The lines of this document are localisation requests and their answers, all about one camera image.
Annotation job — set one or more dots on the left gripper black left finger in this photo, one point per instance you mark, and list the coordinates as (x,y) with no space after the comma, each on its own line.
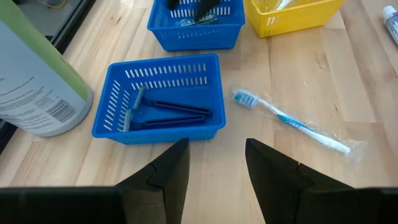
(168,186)

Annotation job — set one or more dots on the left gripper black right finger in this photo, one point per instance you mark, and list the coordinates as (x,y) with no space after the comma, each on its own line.
(280,193)

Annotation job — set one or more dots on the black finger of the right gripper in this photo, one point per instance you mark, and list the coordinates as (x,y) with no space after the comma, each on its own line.
(173,3)
(205,7)

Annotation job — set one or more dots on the small silver toothpaste tube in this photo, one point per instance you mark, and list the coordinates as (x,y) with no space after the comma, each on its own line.
(186,22)

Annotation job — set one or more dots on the blue disposable razor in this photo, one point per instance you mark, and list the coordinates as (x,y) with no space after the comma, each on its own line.
(168,122)
(174,106)

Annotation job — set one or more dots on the blue white toothbrush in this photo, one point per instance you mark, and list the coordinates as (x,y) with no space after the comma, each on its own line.
(289,121)

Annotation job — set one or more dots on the yellow slotted plastic basket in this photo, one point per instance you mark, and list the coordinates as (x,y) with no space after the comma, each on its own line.
(289,25)

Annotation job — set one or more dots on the white blue toothpaste tube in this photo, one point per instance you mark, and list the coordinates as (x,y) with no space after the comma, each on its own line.
(392,25)

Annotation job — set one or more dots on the blue slotted plastic basket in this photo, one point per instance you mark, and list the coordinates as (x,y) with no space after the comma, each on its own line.
(161,137)
(199,40)

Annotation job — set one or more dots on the white green wipes canister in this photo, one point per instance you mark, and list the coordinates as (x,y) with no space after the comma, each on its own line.
(37,77)

